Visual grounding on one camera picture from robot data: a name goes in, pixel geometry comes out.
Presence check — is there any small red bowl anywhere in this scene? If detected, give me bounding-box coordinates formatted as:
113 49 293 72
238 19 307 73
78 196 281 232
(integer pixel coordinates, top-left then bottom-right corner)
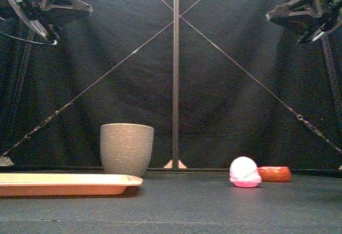
257 165 293 183

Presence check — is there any grey speckled cup bowl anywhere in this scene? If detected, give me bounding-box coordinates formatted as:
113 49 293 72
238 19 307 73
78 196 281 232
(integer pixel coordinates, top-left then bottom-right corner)
99 122 156 178

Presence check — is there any pink and white ball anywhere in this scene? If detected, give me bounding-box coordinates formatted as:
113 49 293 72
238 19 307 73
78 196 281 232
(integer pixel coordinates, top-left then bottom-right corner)
229 156 264 189

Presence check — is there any black cloth backdrop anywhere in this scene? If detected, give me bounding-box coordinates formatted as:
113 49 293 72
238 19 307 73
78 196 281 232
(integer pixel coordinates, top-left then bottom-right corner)
0 0 342 172

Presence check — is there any orange rectangular plastic tray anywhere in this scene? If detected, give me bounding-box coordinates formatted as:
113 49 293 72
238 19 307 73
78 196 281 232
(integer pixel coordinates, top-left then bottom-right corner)
0 172 145 198

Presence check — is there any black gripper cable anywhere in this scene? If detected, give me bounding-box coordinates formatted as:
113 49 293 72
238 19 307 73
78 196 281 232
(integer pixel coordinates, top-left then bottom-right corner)
0 30 59 47

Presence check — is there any black side frame post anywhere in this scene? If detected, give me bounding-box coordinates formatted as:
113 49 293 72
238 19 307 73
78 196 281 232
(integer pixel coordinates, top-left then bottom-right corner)
320 34 342 126
5 31 37 146

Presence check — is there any diagonal steel brace wire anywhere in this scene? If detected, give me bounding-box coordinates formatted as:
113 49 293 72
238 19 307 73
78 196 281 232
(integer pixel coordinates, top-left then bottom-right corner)
0 0 229 159
136 0 342 154

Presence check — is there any thin vertical metal frame post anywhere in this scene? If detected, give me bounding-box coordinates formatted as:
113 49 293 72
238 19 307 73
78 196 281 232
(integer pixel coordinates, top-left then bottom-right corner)
172 0 182 170

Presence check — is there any grey wire anchor bracket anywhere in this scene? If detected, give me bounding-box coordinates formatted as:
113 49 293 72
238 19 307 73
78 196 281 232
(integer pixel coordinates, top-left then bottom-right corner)
0 155 17 168

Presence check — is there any tan post foot bracket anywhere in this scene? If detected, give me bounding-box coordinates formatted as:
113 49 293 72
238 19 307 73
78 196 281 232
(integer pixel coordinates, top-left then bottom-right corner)
164 159 189 170

